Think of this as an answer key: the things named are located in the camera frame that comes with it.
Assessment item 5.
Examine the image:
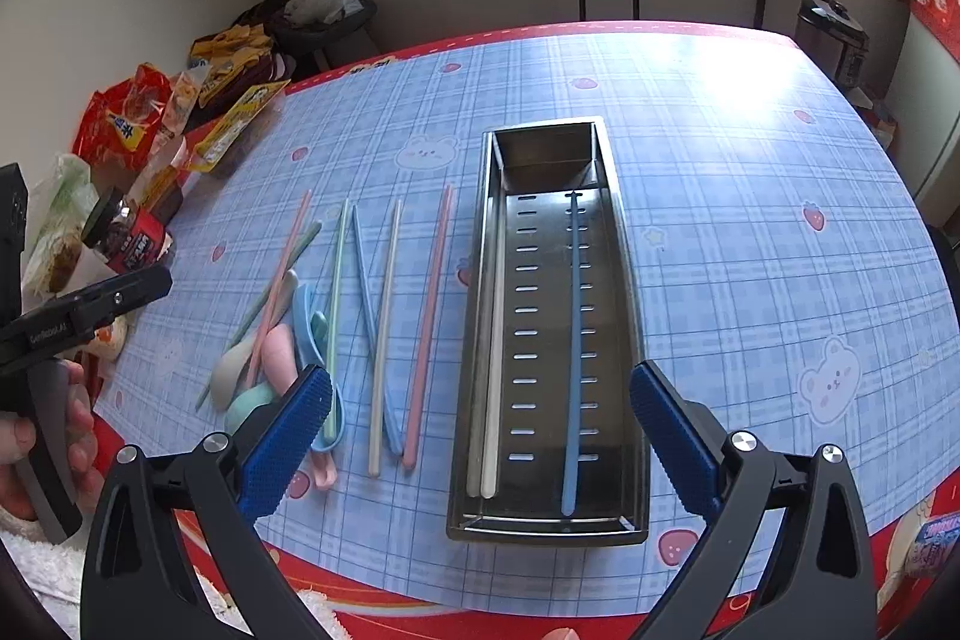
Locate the light green chopstick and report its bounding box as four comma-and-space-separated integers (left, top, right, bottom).
322, 199, 352, 450

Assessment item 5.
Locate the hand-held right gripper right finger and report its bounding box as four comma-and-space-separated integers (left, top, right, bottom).
626, 360, 878, 640

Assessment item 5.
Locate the pink chopstick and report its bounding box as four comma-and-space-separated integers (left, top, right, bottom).
246, 188, 314, 390
401, 182, 457, 470

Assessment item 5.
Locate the clear snack packet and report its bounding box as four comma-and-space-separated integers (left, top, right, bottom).
154, 70, 207, 139

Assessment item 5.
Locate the white plastic bag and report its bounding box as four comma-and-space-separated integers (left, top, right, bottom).
283, 0, 350, 25

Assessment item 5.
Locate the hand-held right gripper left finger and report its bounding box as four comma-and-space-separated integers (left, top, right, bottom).
79, 364, 353, 640

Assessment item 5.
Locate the pink spoon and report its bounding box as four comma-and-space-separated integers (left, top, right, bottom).
257, 323, 340, 492

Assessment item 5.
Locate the white printed packet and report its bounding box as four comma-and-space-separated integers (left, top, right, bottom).
889, 509, 960, 600

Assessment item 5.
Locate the white chopstick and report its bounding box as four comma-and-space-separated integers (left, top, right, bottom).
478, 227, 505, 500
366, 199, 404, 478

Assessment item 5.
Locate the blue chopstick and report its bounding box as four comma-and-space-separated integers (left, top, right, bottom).
561, 188, 584, 515

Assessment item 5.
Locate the pressure cooker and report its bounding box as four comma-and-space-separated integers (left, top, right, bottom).
795, 0, 871, 88

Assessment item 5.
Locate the blue spoon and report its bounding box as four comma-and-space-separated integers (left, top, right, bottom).
291, 281, 352, 455

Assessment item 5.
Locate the mint green spoon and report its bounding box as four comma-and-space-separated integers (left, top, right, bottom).
223, 383, 282, 432

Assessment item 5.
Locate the dark jar with red label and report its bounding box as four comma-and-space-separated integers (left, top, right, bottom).
81, 188, 175, 275

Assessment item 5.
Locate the person's left hand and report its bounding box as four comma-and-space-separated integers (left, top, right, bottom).
0, 359, 104, 524

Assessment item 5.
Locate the dark green chopstick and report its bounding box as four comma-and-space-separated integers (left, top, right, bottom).
195, 221, 323, 414

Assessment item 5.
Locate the brown snack packet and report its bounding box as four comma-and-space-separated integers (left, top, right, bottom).
131, 137, 188, 221

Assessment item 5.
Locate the cardboard box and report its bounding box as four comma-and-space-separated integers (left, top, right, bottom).
847, 85, 899, 154

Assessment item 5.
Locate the red snack packet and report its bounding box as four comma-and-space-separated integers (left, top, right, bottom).
73, 62, 175, 172

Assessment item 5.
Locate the dark grey chopstick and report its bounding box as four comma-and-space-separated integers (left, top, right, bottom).
351, 205, 404, 455

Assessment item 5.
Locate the blue plaid tablecloth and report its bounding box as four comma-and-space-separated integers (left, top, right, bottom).
90, 19, 960, 640

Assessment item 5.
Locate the black stool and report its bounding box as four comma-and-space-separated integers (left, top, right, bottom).
270, 0, 376, 73

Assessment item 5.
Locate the metal utensil tray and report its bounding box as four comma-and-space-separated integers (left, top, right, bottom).
446, 115, 650, 547

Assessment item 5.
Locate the green plastic bag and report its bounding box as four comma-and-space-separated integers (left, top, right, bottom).
22, 152, 102, 296

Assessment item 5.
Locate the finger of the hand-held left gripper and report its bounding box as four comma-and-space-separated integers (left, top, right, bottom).
64, 267, 175, 342

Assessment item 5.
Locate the yellow snack packet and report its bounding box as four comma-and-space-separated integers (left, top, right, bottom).
193, 80, 292, 175
187, 26, 275, 86

